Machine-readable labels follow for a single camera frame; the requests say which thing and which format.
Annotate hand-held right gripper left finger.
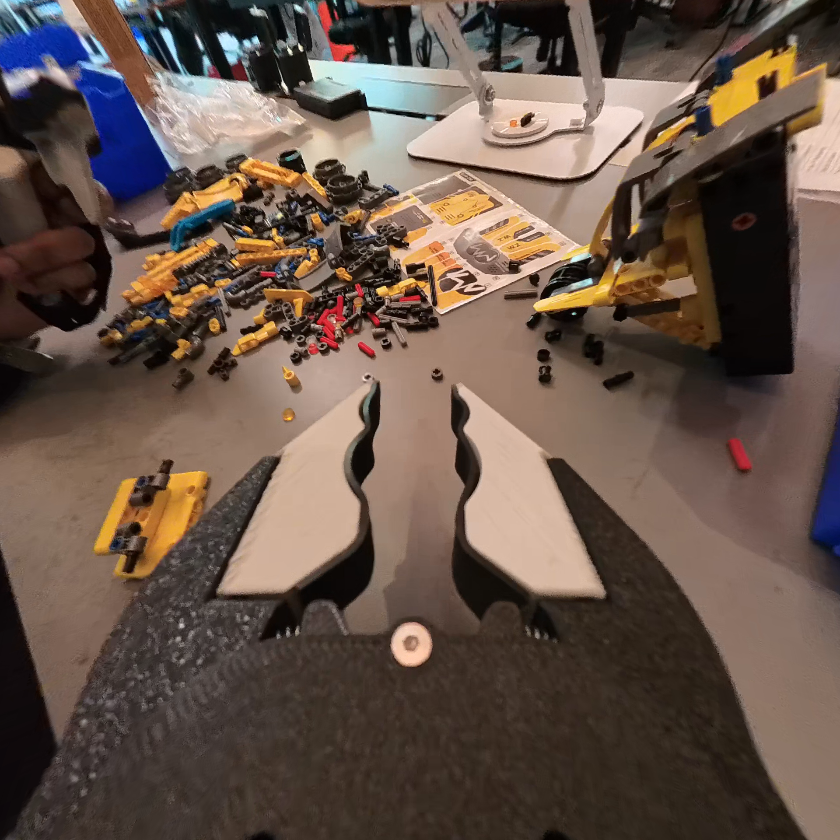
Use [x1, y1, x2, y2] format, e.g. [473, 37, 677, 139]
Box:
[217, 381, 382, 601]

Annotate clear plastic bag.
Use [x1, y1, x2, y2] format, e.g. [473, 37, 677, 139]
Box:
[152, 71, 307, 157]

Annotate pile of building brick pieces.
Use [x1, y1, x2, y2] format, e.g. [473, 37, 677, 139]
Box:
[97, 150, 442, 389]

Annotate blue jacket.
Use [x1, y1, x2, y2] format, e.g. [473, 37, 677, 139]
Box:
[0, 26, 173, 201]

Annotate yellow toy vehicle model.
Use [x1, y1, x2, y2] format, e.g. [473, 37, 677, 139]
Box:
[530, 41, 829, 378]

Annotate wooden post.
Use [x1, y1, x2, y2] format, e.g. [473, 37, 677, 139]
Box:
[71, 0, 158, 109]

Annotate yellow brick assembly grey connectors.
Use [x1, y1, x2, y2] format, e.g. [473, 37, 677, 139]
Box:
[94, 459, 211, 580]

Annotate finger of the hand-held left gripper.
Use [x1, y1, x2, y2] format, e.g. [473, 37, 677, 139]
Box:
[26, 108, 103, 228]

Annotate black charger box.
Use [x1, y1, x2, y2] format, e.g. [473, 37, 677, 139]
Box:
[246, 42, 282, 93]
[276, 39, 314, 86]

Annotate printed paper sheets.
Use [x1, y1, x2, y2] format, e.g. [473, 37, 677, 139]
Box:
[787, 118, 840, 193]

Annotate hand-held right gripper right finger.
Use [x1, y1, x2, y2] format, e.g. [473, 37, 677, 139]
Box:
[450, 382, 606, 614]

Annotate white monitor stand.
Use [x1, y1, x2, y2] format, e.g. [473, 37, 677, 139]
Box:
[407, 0, 645, 181]

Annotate large blue plastic bin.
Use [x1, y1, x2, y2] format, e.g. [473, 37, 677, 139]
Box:
[810, 403, 840, 559]

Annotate yellow grey sticker sheet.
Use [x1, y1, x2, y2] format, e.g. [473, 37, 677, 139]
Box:
[365, 169, 580, 316]

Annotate black power adapter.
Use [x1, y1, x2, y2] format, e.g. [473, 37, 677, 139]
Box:
[292, 77, 368, 120]

